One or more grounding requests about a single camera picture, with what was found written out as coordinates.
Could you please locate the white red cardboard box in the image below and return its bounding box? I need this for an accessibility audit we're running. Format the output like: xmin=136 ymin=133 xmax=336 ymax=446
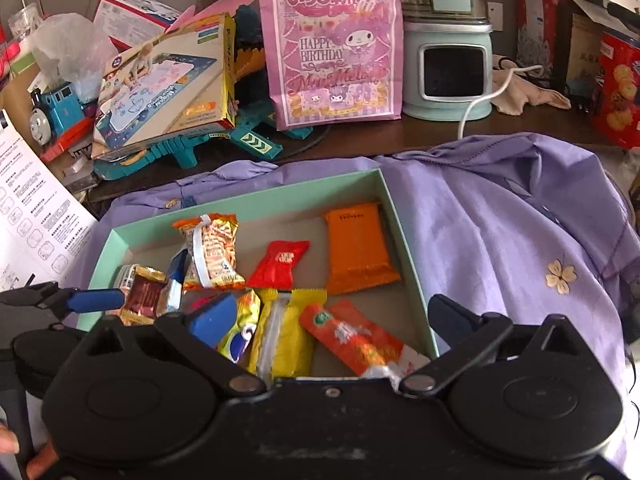
xmin=92 ymin=0 xmax=183 ymax=53

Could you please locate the red yellow rainbow candy packet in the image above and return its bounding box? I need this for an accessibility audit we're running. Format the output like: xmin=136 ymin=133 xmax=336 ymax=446
xmin=217 ymin=290 xmax=263 ymax=363

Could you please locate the long orange red snack packet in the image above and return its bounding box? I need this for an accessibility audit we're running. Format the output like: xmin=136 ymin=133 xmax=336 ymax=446
xmin=299 ymin=299 xmax=432 ymax=378

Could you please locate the flat orange snack packet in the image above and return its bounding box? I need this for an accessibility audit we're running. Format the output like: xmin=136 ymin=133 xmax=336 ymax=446
xmin=322 ymin=202 xmax=402 ymax=296

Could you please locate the small red snack packet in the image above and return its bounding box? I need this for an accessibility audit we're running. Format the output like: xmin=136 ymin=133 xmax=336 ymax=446
xmin=246 ymin=240 xmax=311 ymax=291

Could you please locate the person's left hand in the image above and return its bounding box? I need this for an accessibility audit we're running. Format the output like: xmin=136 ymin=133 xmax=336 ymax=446
xmin=0 ymin=422 xmax=63 ymax=480

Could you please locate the orange snack packet clear window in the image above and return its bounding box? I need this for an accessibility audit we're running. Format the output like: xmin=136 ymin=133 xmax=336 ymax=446
xmin=172 ymin=212 xmax=247 ymax=292

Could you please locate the beige cloth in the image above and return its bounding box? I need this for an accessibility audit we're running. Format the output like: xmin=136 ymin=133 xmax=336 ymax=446
xmin=490 ymin=55 xmax=572 ymax=116

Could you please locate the dark brown box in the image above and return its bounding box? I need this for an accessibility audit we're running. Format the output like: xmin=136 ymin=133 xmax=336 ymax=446
xmin=555 ymin=0 xmax=606 ymax=106

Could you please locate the dark red gold snack packet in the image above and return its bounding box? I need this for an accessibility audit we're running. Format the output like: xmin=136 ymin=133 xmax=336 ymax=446
xmin=119 ymin=266 xmax=168 ymax=328

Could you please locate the drawing mat toy box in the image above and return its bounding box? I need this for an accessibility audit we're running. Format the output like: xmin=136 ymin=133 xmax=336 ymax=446
xmin=91 ymin=12 xmax=237 ymax=151

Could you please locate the white instruction sheet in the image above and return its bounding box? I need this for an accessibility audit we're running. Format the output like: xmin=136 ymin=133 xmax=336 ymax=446
xmin=0 ymin=107 xmax=98 ymax=291

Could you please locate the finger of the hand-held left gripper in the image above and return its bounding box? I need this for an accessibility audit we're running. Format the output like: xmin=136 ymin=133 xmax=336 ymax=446
xmin=0 ymin=281 xmax=127 ymax=321

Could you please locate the white power cable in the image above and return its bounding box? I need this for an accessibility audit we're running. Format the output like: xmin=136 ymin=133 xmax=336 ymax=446
xmin=457 ymin=64 xmax=543 ymax=138

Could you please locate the blue white snack packet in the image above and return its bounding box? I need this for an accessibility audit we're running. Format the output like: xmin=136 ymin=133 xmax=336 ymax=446
xmin=159 ymin=250 xmax=188 ymax=316

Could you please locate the light green appliance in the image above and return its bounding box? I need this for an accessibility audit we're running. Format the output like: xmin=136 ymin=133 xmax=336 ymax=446
xmin=400 ymin=0 xmax=496 ymax=122

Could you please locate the teal cardboard box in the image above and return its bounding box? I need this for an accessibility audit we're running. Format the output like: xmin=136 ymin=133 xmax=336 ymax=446
xmin=85 ymin=169 xmax=441 ymax=378

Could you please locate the teal plastic toy track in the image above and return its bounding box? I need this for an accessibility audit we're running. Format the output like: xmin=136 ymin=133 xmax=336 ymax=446
xmin=92 ymin=115 xmax=316 ymax=181

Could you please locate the pink gift bag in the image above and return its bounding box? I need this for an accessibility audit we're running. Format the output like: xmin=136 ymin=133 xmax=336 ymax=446
xmin=255 ymin=0 xmax=405 ymax=132

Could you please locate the red blue printed box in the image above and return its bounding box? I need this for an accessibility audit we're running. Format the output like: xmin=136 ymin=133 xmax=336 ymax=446
xmin=515 ymin=0 xmax=568 ymax=78

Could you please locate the purple floral cloth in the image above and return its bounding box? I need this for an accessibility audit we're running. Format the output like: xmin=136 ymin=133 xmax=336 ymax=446
xmin=62 ymin=132 xmax=640 ymax=466

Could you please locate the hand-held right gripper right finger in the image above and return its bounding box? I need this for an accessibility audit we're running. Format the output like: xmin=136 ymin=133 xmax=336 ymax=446
xmin=400 ymin=294 xmax=593 ymax=397

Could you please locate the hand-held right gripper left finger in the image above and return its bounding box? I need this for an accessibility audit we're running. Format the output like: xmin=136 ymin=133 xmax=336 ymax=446
xmin=75 ymin=291 xmax=266 ymax=396

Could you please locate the blue toy train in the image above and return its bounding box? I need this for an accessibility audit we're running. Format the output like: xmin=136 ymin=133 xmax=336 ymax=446
xmin=27 ymin=80 xmax=98 ymax=148

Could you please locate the clear drinking glass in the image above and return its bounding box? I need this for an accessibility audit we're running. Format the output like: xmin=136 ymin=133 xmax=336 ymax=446
xmin=7 ymin=2 xmax=43 ymax=43

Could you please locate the red cookie tin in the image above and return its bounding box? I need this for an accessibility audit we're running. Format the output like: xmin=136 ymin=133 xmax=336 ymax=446
xmin=592 ymin=30 xmax=640 ymax=151

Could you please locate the yellow snack packet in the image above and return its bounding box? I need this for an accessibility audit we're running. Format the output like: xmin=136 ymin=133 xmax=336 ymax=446
xmin=248 ymin=287 xmax=328 ymax=381

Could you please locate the clear plastic bag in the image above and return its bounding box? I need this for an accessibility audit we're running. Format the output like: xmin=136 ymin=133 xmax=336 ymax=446
xmin=22 ymin=12 xmax=121 ymax=103

